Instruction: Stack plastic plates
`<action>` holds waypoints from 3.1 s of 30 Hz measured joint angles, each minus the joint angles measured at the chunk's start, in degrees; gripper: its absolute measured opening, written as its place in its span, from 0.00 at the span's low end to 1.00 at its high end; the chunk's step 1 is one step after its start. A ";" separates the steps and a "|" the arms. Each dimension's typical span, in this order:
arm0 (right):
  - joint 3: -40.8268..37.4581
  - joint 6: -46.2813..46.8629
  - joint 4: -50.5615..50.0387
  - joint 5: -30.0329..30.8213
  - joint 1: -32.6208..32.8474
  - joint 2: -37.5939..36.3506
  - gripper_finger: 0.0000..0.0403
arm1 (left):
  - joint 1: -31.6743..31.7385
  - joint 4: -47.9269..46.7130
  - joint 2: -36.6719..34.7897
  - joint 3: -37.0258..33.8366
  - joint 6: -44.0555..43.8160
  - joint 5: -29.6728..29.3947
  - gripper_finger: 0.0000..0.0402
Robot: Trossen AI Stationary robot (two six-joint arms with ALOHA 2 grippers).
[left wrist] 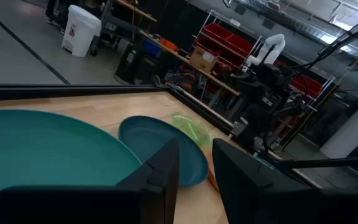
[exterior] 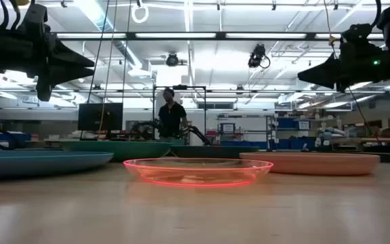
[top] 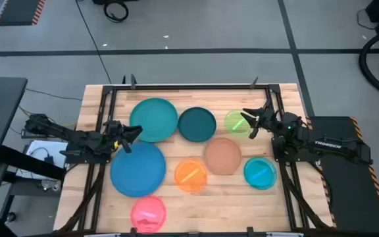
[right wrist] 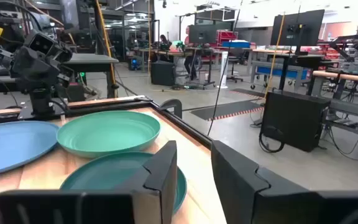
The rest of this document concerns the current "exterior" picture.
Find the dark teal plastic plate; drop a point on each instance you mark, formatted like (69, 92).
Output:
(215, 151)

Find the shelf with blue bins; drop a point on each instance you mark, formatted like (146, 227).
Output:
(289, 142)

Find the round black camera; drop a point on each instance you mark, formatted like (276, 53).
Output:
(172, 60)

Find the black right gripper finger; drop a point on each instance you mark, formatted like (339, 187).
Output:
(327, 82)
(323, 69)

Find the transparent orange-red plastic plate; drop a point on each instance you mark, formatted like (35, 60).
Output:
(198, 176)

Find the person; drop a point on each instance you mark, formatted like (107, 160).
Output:
(171, 118)

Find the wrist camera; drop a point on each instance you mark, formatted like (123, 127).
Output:
(355, 34)
(36, 15)

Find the blue bin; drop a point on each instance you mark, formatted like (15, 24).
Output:
(9, 136)

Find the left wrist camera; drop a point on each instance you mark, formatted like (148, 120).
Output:
(36, 15)

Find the wooden workbench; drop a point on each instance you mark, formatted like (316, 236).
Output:
(378, 139)

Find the salmon pink plastic plate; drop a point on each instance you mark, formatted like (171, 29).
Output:
(310, 164)

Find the blue plastic plate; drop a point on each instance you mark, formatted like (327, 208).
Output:
(29, 164)

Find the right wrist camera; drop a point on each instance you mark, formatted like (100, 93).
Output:
(355, 34)

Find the green plastic plate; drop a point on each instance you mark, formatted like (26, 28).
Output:
(120, 149)

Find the black computer monitor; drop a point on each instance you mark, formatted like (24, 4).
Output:
(100, 117)

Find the black background robot arm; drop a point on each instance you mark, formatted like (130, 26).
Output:
(144, 128)
(198, 133)

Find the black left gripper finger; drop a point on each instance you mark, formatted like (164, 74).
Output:
(64, 57)
(66, 75)

